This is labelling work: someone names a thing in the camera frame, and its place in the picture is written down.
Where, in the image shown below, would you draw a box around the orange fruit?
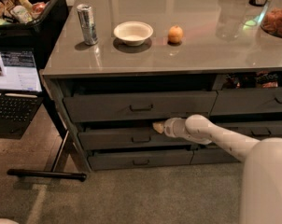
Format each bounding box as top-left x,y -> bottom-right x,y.
168,25 -> 183,44

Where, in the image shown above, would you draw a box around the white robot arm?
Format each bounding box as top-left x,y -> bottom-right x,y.
153,115 -> 282,224

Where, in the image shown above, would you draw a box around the black bin of snacks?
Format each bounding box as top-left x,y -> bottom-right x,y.
0,0 -> 68,52

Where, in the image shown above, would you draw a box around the glass jar of snacks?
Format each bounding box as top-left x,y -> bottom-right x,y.
261,0 -> 282,37

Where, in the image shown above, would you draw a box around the black laptop stand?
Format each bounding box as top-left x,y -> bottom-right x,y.
7,90 -> 87,182

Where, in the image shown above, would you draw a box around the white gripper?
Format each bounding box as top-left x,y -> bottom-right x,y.
152,118 -> 189,138

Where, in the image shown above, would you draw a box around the silver drink can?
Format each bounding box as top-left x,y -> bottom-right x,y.
77,4 -> 98,46

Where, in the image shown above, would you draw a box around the grey drawer cabinet frame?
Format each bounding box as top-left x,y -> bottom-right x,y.
47,74 -> 282,169

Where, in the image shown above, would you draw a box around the chip bags in drawer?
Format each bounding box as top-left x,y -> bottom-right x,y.
223,71 -> 278,89

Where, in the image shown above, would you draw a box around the white paper bowl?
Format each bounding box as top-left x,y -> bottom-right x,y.
114,21 -> 153,46

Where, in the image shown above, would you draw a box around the black laptop computer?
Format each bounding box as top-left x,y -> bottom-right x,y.
0,49 -> 43,139

